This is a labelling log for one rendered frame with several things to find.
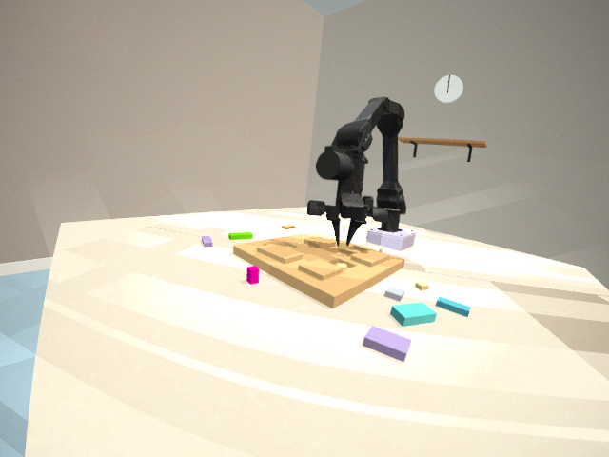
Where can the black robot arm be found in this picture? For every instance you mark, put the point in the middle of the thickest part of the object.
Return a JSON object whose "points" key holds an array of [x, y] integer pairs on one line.
{"points": [[344, 160]]}

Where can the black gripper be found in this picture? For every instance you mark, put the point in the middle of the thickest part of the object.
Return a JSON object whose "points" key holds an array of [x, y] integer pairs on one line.
{"points": [[318, 208]]}

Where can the magenta block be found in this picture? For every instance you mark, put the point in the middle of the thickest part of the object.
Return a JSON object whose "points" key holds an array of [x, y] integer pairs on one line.
{"points": [[252, 275]]}

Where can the teal flat bar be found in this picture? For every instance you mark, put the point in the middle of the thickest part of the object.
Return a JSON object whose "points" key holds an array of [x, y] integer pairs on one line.
{"points": [[453, 306]]}

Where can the green flat bar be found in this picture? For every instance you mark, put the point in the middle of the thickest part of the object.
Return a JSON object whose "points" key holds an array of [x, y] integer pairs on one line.
{"points": [[240, 236]]}

